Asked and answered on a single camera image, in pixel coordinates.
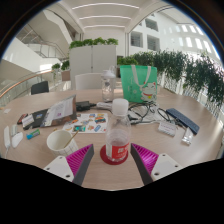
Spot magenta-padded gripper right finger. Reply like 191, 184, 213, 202
130, 143, 184, 186

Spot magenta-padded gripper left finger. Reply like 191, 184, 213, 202
43, 143, 95, 187

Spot clear water bottle red label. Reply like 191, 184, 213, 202
105, 98, 132, 163

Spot white cup with grid lines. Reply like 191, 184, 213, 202
46, 129, 80, 158

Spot gold spoon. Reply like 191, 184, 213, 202
63, 129, 80, 149

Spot white packet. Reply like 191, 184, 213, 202
157, 120, 177, 138

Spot small clear packet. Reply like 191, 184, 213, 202
180, 126, 194, 146

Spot blue and green tube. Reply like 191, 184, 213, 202
26, 128, 41, 140

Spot dark blue keyboard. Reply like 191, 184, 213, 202
165, 107, 201, 136

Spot colourful sticker sheet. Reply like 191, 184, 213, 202
62, 112, 109, 135

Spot white computer mouse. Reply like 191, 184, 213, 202
11, 131, 24, 149

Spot black notebook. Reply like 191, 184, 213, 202
22, 108, 49, 131

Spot silver foil booklet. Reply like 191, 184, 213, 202
40, 94, 78, 128

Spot white card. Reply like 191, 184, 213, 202
21, 114, 35, 128

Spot small white charger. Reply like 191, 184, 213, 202
9, 123, 18, 137

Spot white power strip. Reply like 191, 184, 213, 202
3, 125, 12, 150

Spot small red and black box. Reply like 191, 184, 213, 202
16, 113, 29, 125

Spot black power adapter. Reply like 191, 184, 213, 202
75, 100, 98, 112

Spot black chair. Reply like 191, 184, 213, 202
30, 80, 50, 96

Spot green tote bag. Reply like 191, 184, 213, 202
119, 64, 158, 104

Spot white chair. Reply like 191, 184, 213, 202
74, 72, 104, 91

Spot glass railing with wooden handrail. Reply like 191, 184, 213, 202
0, 68, 71, 108

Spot clear shaker bottle white lid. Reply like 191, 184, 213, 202
100, 66, 117, 103

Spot long green hedge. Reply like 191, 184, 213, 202
116, 49, 224, 108

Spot potted plant in brown planter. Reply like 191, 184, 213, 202
51, 59, 71, 82

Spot white cabinet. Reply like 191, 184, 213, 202
68, 44, 118, 90

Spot green plants row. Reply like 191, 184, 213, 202
68, 37, 119, 50

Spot tangled black cables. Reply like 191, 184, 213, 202
128, 101, 174, 125

